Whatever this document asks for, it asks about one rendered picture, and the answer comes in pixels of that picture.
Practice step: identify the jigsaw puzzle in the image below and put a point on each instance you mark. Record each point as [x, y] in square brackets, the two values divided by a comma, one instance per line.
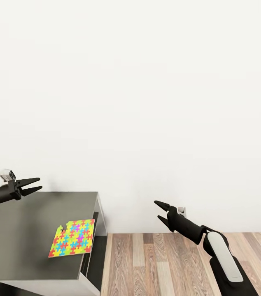
[77, 239]

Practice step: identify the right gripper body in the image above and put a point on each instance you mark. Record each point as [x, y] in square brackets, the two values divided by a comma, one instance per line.
[177, 223]

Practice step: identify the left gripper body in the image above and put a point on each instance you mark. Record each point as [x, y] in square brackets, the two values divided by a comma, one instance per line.
[8, 192]

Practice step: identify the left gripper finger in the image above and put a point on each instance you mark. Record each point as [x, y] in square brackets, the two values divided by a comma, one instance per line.
[20, 183]
[25, 192]

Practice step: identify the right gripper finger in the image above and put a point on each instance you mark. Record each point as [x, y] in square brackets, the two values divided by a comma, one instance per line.
[165, 206]
[164, 220]

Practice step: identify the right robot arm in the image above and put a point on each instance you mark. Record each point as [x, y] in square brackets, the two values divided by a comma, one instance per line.
[229, 274]

